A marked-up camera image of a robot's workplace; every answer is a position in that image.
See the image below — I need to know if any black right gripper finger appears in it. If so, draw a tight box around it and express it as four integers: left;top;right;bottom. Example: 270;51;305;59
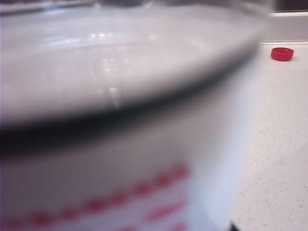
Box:
230;220;244;231

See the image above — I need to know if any clear red-label water bottle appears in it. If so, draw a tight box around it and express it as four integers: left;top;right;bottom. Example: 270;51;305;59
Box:
0;0;272;231

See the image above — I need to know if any red bottle cap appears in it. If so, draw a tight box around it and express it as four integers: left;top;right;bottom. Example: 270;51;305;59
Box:
270;47;295;61

